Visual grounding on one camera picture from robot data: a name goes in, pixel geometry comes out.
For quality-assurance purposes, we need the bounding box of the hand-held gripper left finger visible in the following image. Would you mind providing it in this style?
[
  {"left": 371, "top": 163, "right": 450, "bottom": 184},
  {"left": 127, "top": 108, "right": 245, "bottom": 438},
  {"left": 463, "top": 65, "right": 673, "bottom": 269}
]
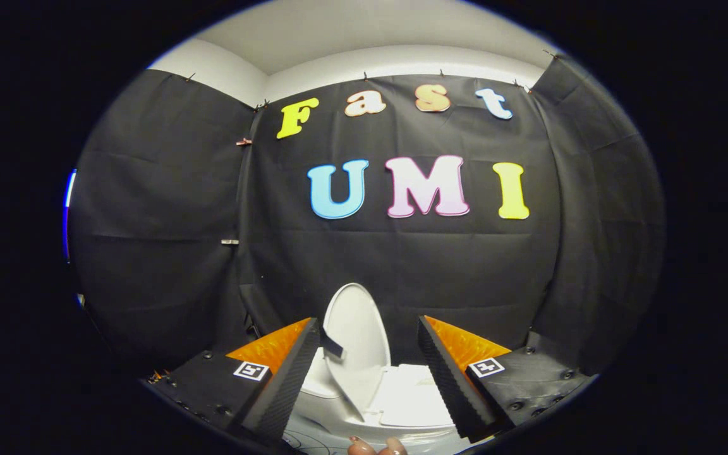
[{"left": 146, "top": 317, "right": 322, "bottom": 442}]

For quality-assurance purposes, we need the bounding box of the white toilet seat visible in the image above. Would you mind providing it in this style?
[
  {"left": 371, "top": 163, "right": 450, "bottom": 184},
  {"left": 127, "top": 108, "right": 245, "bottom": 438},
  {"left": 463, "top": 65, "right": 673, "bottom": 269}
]
[{"left": 373, "top": 363, "right": 456, "bottom": 429}]

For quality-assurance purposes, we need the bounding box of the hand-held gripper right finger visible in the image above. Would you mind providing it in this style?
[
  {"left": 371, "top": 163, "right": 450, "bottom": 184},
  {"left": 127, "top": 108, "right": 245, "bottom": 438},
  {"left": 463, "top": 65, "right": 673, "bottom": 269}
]
[{"left": 417, "top": 315, "right": 593, "bottom": 443}]

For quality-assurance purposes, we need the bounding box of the black backdrop cloth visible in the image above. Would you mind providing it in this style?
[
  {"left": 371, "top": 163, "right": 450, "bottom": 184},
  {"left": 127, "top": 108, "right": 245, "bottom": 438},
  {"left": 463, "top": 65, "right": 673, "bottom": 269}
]
[{"left": 67, "top": 54, "right": 666, "bottom": 380}]

